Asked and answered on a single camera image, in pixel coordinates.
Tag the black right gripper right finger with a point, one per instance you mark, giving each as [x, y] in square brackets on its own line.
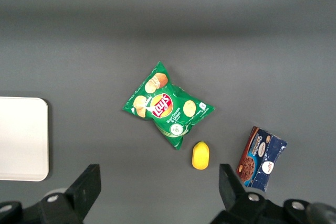
[237, 203]

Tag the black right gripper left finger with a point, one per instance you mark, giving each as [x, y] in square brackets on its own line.
[76, 200]

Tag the blue chocolate cookie box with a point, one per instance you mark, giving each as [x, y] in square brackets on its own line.
[260, 158]

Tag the pale pink plastic tray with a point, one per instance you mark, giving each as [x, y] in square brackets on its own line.
[23, 140]

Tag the yellow lemon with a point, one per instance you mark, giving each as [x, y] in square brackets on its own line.
[200, 155]

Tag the green chips bag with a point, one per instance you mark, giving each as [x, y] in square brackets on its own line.
[165, 106]

